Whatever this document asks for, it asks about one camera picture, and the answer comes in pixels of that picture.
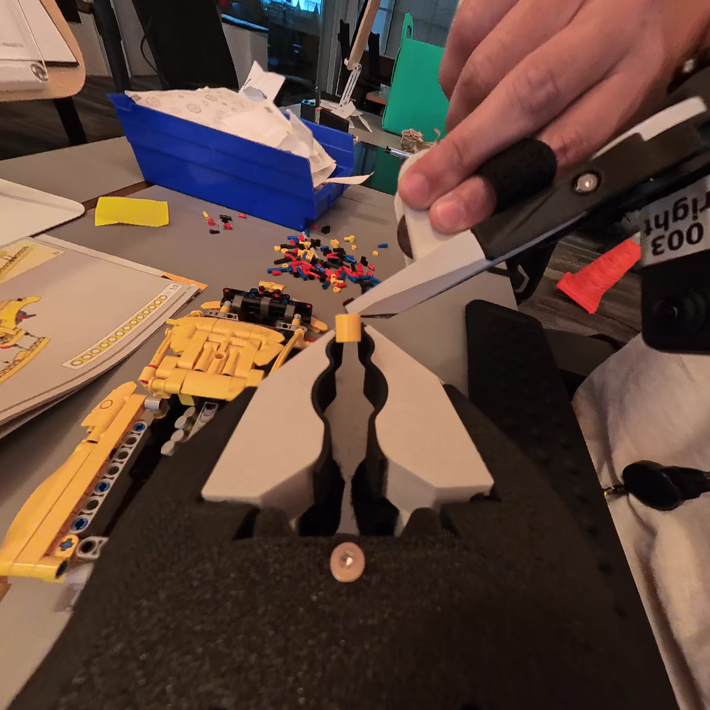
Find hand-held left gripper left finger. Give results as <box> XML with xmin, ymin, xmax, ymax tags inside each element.
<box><xmin>201</xmin><ymin>330</ymin><xmax>340</xmax><ymax>530</ymax></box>

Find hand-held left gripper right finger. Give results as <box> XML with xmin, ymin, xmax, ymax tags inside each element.
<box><xmin>361</xmin><ymin>324</ymin><xmax>494</xmax><ymax>525</ymax></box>

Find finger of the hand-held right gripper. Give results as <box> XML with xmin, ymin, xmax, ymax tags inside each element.
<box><xmin>344</xmin><ymin>232</ymin><xmax>490</xmax><ymax>319</ymax></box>

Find yellow black brick car model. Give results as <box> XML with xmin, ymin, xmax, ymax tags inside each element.
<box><xmin>0</xmin><ymin>280</ymin><xmax>329</xmax><ymax>583</ymax></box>

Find grey desk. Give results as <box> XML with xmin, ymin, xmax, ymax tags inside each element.
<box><xmin>0</xmin><ymin>136</ymin><xmax>519</xmax><ymax>710</ymax></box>

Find person's right hand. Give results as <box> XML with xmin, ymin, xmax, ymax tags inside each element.
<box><xmin>397</xmin><ymin>0</ymin><xmax>710</xmax><ymax>235</ymax></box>

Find pile of small brick pins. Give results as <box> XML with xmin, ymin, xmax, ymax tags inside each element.
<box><xmin>267</xmin><ymin>223</ymin><xmax>389</xmax><ymax>294</ymax></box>

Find dark green tray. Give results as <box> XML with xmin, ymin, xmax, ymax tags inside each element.
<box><xmin>355</xmin><ymin>141</ymin><xmax>406</xmax><ymax>195</ymax></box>

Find small cluster of brick pins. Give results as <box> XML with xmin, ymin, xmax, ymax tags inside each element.
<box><xmin>201</xmin><ymin>210</ymin><xmax>247</xmax><ymax>235</ymax></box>

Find open instruction booklet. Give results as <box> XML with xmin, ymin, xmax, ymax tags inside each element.
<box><xmin>0</xmin><ymin>234</ymin><xmax>209</xmax><ymax>439</ymax></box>

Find blue storage bin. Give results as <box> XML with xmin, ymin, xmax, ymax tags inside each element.
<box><xmin>107</xmin><ymin>91</ymin><xmax>356</xmax><ymax>231</ymax></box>

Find yellow paper sheet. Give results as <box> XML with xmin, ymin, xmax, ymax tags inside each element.
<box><xmin>94</xmin><ymin>197</ymin><xmax>170</xmax><ymax>228</ymax></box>

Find brown packet with string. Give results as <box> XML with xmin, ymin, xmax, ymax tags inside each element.
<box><xmin>385</xmin><ymin>128</ymin><xmax>444</xmax><ymax>162</ymax></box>

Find black cord toggle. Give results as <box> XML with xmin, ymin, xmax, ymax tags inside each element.
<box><xmin>602</xmin><ymin>460</ymin><xmax>710</xmax><ymax>512</ymax></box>

